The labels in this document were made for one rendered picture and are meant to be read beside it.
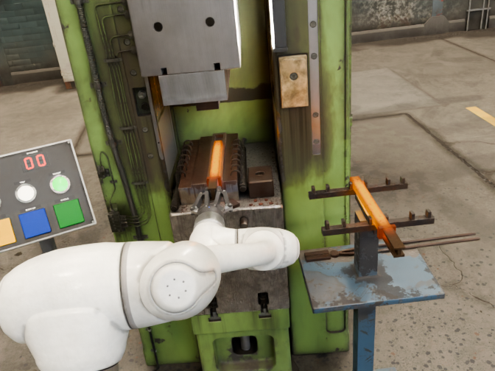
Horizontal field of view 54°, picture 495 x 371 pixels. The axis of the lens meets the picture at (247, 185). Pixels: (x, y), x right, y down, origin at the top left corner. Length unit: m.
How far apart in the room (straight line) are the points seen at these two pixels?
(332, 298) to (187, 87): 0.78
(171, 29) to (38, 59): 6.41
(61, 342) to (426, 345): 1.93
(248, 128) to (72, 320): 1.47
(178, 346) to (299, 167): 1.01
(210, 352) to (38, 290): 1.36
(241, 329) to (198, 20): 1.13
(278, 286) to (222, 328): 0.29
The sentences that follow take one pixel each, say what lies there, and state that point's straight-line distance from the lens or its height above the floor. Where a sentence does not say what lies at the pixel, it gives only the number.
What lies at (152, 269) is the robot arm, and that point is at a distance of 0.69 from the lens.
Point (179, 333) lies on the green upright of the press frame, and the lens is 2.26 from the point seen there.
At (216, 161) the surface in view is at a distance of 1.75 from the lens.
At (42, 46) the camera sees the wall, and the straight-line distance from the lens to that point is 7.78.
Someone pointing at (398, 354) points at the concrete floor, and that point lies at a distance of 2.40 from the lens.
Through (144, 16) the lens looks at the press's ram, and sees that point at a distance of 1.50.
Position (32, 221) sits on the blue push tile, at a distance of 1.60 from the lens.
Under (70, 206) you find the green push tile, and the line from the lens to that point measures 1.60.
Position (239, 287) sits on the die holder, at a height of 0.59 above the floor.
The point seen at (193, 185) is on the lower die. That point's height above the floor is 0.99.
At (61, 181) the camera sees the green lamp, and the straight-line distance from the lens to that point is 1.61.
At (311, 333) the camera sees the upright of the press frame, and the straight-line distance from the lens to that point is 2.26.
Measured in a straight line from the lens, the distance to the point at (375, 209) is 1.44.
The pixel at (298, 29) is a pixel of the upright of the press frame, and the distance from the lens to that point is 1.63.
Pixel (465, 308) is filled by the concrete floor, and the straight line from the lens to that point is 2.68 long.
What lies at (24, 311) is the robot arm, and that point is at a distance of 0.77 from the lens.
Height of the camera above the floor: 1.74
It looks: 28 degrees down
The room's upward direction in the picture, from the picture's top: 6 degrees counter-clockwise
